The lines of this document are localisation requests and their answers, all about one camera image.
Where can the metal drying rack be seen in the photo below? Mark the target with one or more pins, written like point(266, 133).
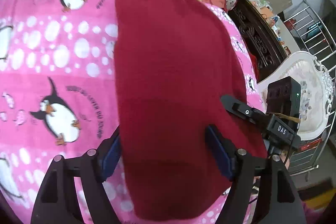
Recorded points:
point(311, 34)

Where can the dark red sweater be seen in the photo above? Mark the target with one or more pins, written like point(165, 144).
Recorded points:
point(173, 61)

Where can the white ornate upholstered chair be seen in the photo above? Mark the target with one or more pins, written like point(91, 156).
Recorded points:
point(317, 91)

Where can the dark carved wooden headboard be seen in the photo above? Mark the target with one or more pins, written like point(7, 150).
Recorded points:
point(260, 39)

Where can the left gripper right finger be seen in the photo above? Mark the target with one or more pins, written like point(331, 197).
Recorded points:
point(277, 201)

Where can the pink penguin blanket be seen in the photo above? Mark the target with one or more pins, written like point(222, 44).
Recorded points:
point(58, 97)

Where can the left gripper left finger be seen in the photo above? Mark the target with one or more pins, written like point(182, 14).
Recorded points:
point(57, 201)

